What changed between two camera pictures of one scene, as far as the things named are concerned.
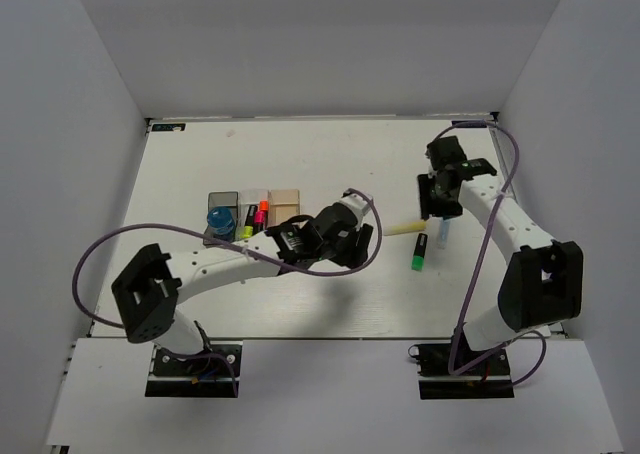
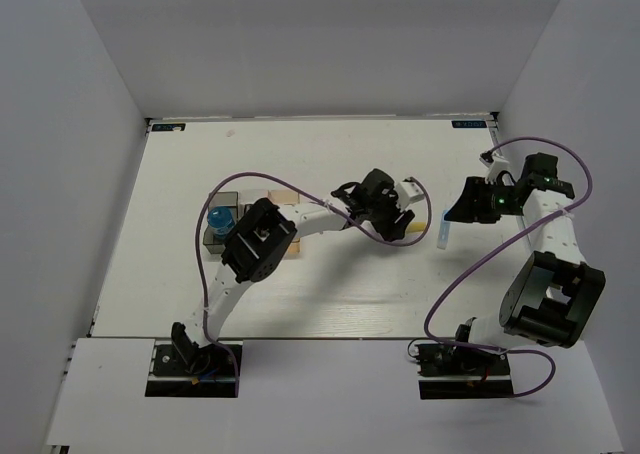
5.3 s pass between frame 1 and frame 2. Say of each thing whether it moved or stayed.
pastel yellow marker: stayed
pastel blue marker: stayed
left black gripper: moved
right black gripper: moved
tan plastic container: stayed
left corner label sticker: stayed
